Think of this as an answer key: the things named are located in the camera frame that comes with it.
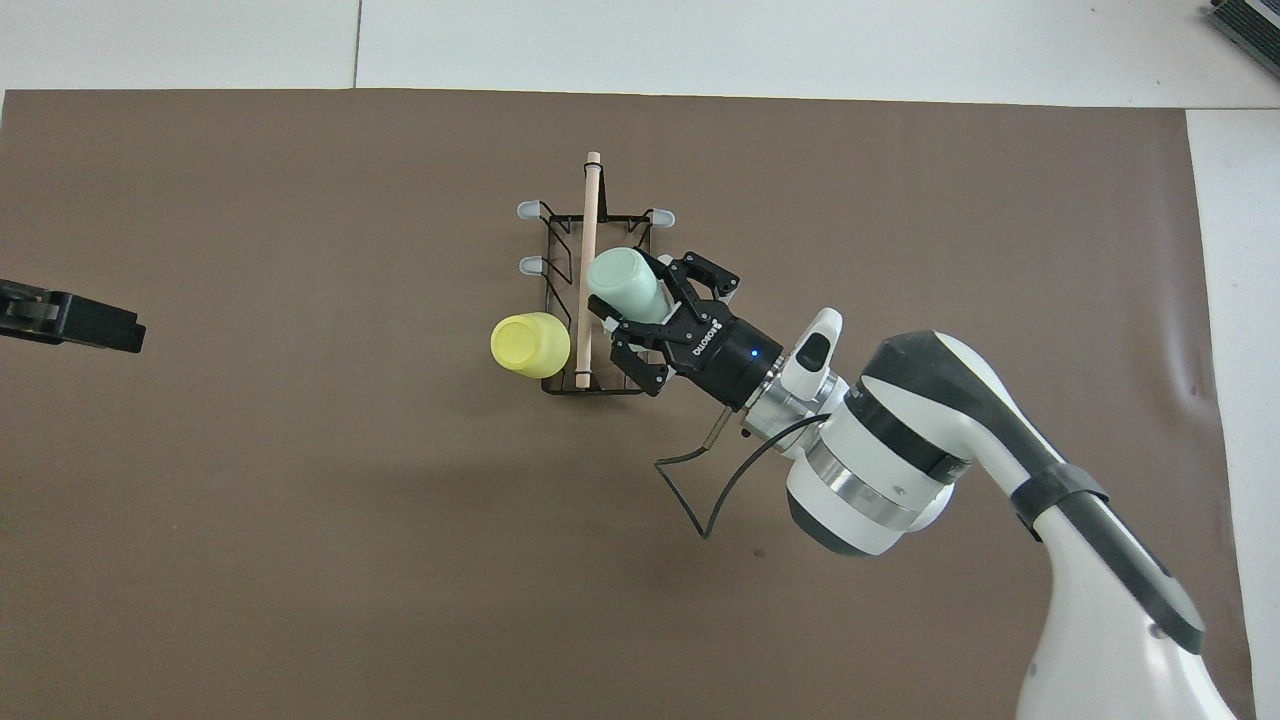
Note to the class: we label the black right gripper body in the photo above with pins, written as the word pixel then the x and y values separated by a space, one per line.
pixel 720 350

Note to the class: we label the pale green plastic cup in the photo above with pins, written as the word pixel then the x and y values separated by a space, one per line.
pixel 625 285

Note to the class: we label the yellow plastic cup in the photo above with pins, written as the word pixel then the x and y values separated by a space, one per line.
pixel 530 345

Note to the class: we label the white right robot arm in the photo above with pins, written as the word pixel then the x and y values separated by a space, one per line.
pixel 900 470

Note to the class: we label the brown table mat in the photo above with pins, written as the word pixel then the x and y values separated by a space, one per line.
pixel 300 550

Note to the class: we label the grey device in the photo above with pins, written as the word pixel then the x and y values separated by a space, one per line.
pixel 1255 18

